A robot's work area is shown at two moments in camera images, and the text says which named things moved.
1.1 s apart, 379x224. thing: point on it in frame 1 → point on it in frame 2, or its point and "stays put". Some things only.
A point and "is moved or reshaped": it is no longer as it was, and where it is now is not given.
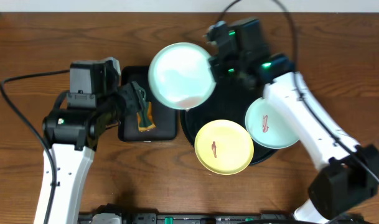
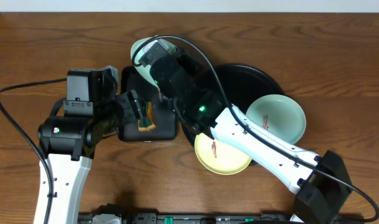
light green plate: (271, 125) stays put
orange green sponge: (145, 120) stays put
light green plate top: (180, 76) is moved or reshaped
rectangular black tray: (165, 117) stays put
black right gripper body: (227, 65) → (191, 68)
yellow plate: (224, 147) stays put
